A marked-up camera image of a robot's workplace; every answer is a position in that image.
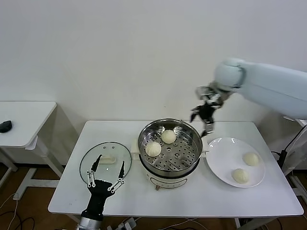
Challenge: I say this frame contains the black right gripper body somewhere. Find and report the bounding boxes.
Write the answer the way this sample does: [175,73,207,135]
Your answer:
[199,103,215,125]

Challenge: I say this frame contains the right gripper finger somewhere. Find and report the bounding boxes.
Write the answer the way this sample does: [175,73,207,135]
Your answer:
[201,121,215,138]
[189,104,202,123]

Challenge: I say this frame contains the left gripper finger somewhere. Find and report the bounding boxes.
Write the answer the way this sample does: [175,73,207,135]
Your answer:
[107,161,126,193]
[86,154,103,188]

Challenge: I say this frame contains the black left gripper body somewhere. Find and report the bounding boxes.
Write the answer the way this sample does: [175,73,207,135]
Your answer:
[81,180,114,220]

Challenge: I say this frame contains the round glass pot lid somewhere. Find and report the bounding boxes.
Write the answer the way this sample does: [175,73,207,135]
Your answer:
[80,141,133,188]

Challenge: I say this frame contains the white steamed baozi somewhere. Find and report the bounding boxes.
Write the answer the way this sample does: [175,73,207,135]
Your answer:
[161,130,177,144]
[231,168,250,184]
[242,152,260,167]
[145,141,162,158]

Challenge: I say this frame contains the perforated steel steamer basket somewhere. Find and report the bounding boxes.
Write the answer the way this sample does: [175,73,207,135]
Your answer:
[138,118,203,172]

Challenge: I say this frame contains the white round plate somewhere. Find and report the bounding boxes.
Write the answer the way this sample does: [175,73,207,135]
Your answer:
[206,137,266,188]

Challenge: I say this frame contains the white floor power strip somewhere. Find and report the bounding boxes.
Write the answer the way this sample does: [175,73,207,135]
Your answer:
[106,217,139,230]

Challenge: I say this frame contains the white side table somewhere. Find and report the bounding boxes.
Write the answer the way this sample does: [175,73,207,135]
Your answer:
[0,101,65,201]

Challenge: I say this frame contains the white equipment stand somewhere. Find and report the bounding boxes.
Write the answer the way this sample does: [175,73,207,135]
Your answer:
[283,116,307,202]

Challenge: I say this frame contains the black computer mouse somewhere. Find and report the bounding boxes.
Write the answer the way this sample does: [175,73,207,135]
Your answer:
[0,120,13,133]

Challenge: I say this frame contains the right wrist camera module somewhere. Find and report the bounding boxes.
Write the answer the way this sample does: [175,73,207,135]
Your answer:
[195,85,228,108]

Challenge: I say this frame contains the black floor cable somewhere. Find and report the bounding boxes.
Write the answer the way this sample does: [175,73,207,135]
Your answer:
[14,217,36,230]

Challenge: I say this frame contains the white floor cable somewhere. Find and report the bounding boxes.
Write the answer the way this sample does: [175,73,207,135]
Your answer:
[0,191,20,230]

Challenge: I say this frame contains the black power cable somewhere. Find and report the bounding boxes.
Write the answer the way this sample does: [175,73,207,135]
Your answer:
[284,123,307,153]

